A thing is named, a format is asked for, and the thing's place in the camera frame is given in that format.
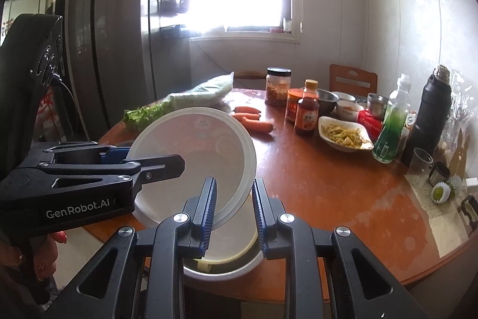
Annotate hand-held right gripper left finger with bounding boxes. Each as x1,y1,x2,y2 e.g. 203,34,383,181
41,177,217,319

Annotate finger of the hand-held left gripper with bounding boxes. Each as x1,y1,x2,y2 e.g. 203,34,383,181
28,141,131,164
48,154,185,193

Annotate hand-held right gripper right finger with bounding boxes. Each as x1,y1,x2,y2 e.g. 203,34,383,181
252,178,430,319

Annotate small yellow bowl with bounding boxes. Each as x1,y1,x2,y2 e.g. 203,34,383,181
194,209,259,273

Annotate red paper bowl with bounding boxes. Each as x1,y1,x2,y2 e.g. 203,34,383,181
129,107,258,230

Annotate person's left hand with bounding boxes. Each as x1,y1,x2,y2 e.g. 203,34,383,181
0,229,68,319

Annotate celery in plastic bag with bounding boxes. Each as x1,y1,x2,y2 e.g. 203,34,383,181
123,72,235,133

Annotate grey refrigerator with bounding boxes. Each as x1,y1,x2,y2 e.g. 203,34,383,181
69,0,191,125

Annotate orange-capped sauce bottle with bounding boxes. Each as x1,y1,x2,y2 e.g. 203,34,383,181
294,79,320,137

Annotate red chili sauce jar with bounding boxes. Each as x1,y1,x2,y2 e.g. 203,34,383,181
286,88,307,124

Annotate white dish of pickles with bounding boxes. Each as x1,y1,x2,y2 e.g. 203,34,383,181
318,116,374,152

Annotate wooden armrest chair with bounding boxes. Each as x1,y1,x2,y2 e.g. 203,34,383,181
233,70,267,90

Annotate black-lidded clear jar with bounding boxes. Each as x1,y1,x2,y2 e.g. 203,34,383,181
265,67,292,106

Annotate small steel bowl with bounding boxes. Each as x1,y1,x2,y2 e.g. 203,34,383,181
315,89,339,113

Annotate white ceramic bowl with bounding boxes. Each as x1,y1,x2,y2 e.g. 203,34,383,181
335,92,361,118

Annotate red box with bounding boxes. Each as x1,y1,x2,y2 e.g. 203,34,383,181
356,109,385,133

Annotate green plastic bottle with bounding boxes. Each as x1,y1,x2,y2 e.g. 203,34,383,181
372,73,412,164

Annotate steel cup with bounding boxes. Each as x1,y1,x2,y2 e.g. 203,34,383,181
367,93,390,120

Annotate wooden chair back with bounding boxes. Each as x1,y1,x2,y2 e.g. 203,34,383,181
329,64,378,96

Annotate clear plastic cup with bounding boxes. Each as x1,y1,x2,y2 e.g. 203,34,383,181
411,148,434,176

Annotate dark steel mug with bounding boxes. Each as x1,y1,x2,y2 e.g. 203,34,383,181
429,161,451,187

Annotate green fruit in foam net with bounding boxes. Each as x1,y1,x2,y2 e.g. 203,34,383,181
448,175,466,198
431,181,454,206

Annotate black thermos flask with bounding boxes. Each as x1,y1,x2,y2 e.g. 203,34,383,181
401,65,452,166

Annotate small black object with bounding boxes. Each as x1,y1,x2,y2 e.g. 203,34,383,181
461,196,478,223

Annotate brown rabbit cardboard cutout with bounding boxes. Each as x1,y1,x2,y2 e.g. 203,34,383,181
446,126,472,178

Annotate thin wall cable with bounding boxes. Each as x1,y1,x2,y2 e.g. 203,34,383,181
205,45,233,74

